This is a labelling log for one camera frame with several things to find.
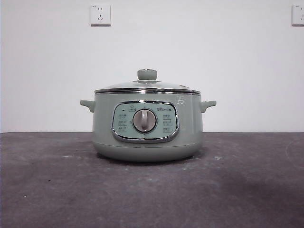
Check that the glass lid with green knob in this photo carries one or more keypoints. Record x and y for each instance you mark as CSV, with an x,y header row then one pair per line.
x,y
146,74

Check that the green electric cooking pot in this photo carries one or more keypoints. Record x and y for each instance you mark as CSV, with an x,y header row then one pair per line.
x,y
190,128

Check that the white wall socket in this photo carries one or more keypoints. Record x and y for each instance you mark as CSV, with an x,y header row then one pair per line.
x,y
100,15
298,15

